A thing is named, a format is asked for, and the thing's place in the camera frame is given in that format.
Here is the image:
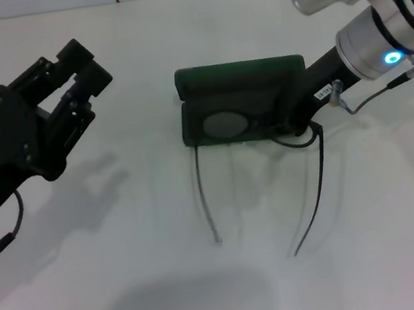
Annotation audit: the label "green glasses case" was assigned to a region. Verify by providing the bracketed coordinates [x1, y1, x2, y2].
[172, 48, 316, 154]

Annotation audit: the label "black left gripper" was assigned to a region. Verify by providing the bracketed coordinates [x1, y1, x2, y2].
[0, 33, 137, 234]

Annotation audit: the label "black glasses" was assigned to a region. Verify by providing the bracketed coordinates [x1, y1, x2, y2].
[184, 94, 345, 271]

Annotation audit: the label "right gripper grey cable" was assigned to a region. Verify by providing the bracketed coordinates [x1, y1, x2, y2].
[323, 52, 414, 119]

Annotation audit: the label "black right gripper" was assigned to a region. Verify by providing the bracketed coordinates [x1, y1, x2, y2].
[273, 42, 366, 139]

